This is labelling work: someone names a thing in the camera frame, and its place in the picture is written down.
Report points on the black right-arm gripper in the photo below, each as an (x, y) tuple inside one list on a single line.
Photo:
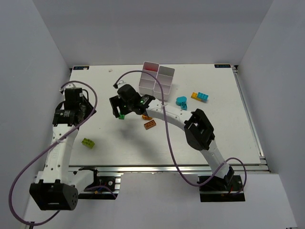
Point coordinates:
[(115, 106)]

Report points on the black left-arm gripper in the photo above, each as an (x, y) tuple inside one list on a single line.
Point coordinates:
[(88, 109)]

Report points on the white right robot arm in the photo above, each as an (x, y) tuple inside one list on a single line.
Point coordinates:
[(198, 130)]

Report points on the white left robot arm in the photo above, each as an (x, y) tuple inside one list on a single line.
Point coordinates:
[(57, 188)]

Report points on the yellow butterfly lego brick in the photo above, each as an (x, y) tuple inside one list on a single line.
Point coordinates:
[(144, 117)]

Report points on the white divided container left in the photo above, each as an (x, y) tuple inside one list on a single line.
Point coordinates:
[(146, 82)]

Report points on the brown lego plate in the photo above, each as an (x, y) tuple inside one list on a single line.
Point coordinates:
[(150, 124)]

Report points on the lime green lego brick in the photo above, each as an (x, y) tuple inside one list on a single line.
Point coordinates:
[(88, 143)]

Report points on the left blue corner label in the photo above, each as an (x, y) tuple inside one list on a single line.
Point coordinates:
[(80, 68)]

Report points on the teal rounded lego brick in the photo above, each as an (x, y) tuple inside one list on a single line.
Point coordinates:
[(181, 100)]

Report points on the small teal lego brick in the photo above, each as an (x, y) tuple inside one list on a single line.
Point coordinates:
[(183, 106)]

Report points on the teal rectangular lego brick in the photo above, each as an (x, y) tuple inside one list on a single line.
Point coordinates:
[(202, 97)]

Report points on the blue table corner label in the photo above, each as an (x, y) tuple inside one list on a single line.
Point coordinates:
[(222, 66)]

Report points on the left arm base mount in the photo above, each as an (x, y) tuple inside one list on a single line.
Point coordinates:
[(103, 185)]

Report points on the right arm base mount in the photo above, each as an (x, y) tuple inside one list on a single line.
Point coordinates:
[(214, 192)]

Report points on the aluminium table rail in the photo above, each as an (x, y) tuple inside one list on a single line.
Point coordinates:
[(256, 168)]

